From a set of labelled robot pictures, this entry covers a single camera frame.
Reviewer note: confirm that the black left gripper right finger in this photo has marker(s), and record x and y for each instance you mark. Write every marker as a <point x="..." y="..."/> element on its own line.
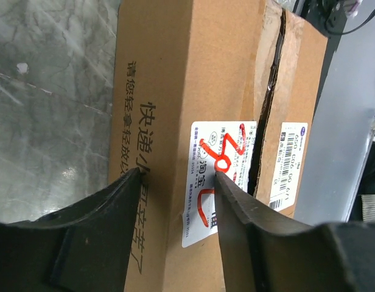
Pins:
<point x="263" y="250"/>

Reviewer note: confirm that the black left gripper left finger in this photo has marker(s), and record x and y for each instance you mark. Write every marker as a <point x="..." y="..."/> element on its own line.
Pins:
<point x="83" y="247"/>

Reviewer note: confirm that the labelled cardboard express box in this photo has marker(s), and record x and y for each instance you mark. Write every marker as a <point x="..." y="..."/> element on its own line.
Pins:
<point x="202" y="87"/>

